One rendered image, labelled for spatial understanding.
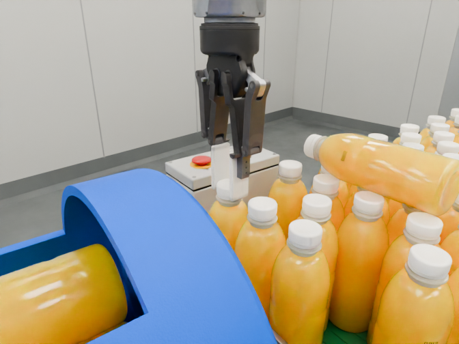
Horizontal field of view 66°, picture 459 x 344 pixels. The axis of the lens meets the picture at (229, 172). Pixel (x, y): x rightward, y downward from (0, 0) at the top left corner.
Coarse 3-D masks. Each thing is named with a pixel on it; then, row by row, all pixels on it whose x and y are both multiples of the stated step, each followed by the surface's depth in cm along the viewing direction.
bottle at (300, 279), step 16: (288, 240) 42; (288, 256) 42; (304, 256) 41; (320, 256) 41; (272, 272) 44; (288, 272) 41; (304, 272) 40; (320, 272) 41; (272, 288) 44; (288, 288) 41; (304, 288) 40; (320, 288) 41; (272, 304) 45; (288, 304) 42; (304, 304) 41; (320, 304) 42; (272, 320) 45; (288, 320) 43; (304, 320) 42; (320, 320) 43; (288, 336) 44; (304, 336) 43; (320, 336) 45
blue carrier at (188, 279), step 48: (96, 192) 24; (144, 192) 24; (48, 240) 35; (96, 240) 39; (144, 240) 20; (192, 240) 21; (144, 288) 18; (192, 288) 19; (240, 288) 20; (144, 336) 17; (192, 336) 18; (240, 336) 19
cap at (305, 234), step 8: (296, 224) 42; (304, 224) 42; (312, 224) 42; (288, 232) 42; (296, 232) 40; (304, 232) 40; (312, 232) 40; (320, 232) 40; (296, 240) 40; (304, 240) 40; (312, 240) 40; (320, 240) 41; (304, 248) 40; (312, 248) 40
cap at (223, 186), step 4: (220, 180) 53; (224, 180) 53; (228, 180) 53; (220, 184) 52; (224, 184) 52; (228, 184) 52; (220, 188) 51; (224, 188) 51; (228, 188) 51; (220, 192) 51; (224, 192) 51; (228, 192) 51; (220, 196) 52; (224, 196) 51; (228, 196) 51
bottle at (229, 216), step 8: (224, 200) 52; (240, 200) 52; (216, 208) 52; (224, 208) 52; (232, 208) 52; (240, 208) 52; (216, 216) 52; (224, 216) 51; (232, 216) 51; (240, 216) 52; (224, 224) 51; (232, 224) 51; (240, 224) 52; (224, 232) 52; (232, 232) 52; (232, 240) 52
